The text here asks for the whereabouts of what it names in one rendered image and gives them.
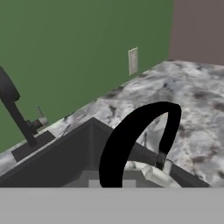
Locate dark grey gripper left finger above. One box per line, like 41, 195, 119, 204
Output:
62, 170, 102, 188

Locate silver tap lever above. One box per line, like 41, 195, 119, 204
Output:
27, 104, 49, 130

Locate black tap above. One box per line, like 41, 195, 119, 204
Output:
0, 66, 57, 163

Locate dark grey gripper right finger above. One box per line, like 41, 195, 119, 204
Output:
122, 170, 151, 188

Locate dark grey sink basin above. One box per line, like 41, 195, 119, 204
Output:
0, 116, 211, 188

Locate white wall socket plate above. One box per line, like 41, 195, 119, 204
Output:
128, 46, 139, 76

